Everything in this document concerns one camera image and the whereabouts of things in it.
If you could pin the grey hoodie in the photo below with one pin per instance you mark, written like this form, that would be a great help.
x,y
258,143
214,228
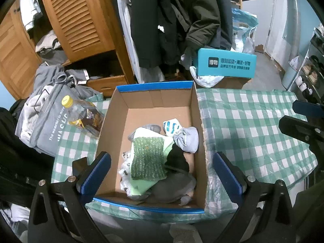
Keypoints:
x,y
48,73

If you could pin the pile of clothes in wardrobe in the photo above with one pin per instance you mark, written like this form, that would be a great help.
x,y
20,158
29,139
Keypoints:
x,y
48,45

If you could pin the white patterned sock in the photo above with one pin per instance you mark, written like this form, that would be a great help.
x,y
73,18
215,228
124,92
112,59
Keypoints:
x,y
125,167

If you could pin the white blue-striped sock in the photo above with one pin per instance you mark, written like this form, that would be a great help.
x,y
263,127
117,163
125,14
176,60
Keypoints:
x,y
170,126

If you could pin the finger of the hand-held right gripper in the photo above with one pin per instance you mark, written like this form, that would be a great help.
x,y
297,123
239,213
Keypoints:
x,y
298,127
308,108

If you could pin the teal shoe box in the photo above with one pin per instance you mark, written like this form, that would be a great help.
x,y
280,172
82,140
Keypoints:
x,y
227,63

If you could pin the blue plastic bag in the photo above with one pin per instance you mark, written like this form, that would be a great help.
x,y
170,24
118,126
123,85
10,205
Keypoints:
x,y
243,20

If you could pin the grey tote bag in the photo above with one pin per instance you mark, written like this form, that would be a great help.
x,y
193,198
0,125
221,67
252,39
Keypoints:
x,y
48,131

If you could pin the green scouring pad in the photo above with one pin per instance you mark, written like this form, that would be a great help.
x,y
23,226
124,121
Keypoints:
x,y
148,157

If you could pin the white hanging garment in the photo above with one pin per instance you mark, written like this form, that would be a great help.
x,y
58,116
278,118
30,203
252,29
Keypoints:
x,y
126,30

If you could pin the clear plastic bag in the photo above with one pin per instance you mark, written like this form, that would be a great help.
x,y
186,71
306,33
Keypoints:
x,y
249,45

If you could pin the long grey sock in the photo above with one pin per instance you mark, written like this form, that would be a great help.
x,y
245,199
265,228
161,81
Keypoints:
x,y
172,184

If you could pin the light green cloth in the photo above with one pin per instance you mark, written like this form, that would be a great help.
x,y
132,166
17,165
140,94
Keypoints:
x,y
138,188

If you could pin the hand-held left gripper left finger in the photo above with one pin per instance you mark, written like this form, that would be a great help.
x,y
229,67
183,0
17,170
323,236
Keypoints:
x,y
95,179

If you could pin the olive green hanging jacket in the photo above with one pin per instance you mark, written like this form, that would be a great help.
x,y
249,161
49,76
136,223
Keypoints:
x,y
202,15

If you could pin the light blue bin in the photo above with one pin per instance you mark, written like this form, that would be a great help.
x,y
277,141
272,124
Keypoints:
x,y
291,73

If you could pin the yellow-capped plastic bottle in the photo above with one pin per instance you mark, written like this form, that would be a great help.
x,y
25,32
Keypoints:
x,y
83,116

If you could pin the white door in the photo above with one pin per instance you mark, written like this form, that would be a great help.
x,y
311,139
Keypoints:
x,y
278,12

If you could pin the wooden wardrobe drawer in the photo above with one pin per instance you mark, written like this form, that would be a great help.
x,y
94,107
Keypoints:
x,y
106,86

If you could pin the black sock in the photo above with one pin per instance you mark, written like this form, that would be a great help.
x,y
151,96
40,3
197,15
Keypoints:
x,y
177,159

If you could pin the dark grey cloth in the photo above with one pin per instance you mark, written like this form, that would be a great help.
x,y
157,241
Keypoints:
x,y
151,127

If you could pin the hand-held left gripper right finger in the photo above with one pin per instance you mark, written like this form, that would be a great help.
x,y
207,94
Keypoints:
x,y
229,179

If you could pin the louvered wardrobe door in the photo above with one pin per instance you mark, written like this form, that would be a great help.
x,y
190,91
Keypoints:
x,y
76,20

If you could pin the green checked tablecloth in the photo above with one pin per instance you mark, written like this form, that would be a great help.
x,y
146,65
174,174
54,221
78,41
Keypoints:
x,y
240,121

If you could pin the wooden wardrobe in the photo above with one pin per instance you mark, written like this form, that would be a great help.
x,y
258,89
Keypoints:
x,y
119,63

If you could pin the crumpled white cloth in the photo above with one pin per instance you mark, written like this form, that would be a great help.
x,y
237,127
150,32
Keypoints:
x,y
15,220

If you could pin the navy hanging garment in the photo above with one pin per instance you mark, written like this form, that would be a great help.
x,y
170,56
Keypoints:
x,y
225,25

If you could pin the panelled wardrobe door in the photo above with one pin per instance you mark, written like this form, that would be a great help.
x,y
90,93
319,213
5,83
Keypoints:
x,y
17,63

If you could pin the light grey sock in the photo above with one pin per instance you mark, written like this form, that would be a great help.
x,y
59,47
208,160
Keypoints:
x,y
187,139

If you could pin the metal shoe rack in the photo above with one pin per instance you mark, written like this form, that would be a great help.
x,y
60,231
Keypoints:
x,y
311,70

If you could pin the blue-rimmed cardboard box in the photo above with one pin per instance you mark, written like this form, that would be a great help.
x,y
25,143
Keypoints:
x,y
151,101

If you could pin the white plastic bag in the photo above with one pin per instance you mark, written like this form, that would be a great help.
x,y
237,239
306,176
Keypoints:
x,y
206,81

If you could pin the white tag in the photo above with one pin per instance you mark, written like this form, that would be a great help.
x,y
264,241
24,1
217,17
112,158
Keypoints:
x,y
161,28

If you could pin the black hanging jacket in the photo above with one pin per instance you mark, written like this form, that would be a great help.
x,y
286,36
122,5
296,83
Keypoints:
x,y
151,10

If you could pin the black bag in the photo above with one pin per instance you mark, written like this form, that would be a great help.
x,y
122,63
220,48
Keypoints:
x,y
20,169

